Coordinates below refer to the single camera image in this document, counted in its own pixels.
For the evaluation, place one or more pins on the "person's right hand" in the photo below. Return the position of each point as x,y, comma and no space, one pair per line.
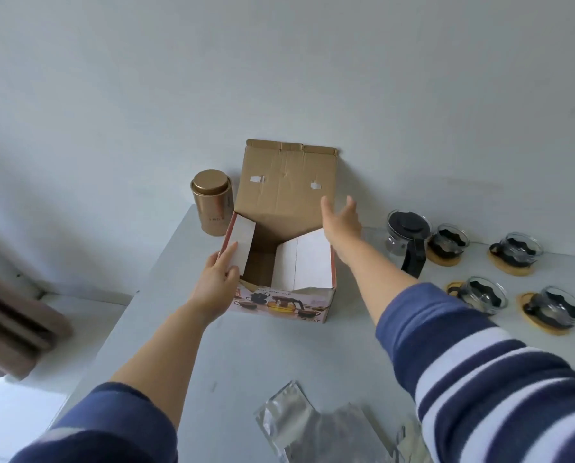
343,231

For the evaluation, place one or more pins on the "person's left thumb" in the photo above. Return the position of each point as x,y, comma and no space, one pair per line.
229,256

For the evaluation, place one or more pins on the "gold metal tea tin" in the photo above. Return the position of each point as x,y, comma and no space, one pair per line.
212,207

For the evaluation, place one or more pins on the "brown chair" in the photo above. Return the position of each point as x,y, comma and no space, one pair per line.
12,323

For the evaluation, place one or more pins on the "silver foil pouch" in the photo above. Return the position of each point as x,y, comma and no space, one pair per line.
410,443
352,436
287,424

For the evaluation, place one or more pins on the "person's left hand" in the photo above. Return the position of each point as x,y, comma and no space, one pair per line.
214,289

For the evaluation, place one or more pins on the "person's right forearm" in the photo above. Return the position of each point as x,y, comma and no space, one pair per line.
374,279

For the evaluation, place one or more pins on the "glass cup with black holder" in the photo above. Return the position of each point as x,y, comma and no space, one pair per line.
447,240
518,249
556,307
483,295

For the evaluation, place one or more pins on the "glass teapot with black lid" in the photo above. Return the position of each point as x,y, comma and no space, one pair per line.
408,231

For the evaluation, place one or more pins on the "person's left forearm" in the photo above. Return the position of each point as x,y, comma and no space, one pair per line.
167,351

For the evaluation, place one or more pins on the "round bamboo coaster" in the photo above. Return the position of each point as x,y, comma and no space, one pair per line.
533,324
442,261
509,270
452,287

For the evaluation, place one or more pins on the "cardboard tea set box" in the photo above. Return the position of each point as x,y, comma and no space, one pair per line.
282,187

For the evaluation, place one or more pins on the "blue white striped sweater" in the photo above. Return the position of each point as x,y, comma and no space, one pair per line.
485,380

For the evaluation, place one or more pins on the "person's right thumb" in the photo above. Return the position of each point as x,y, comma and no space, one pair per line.
326,208

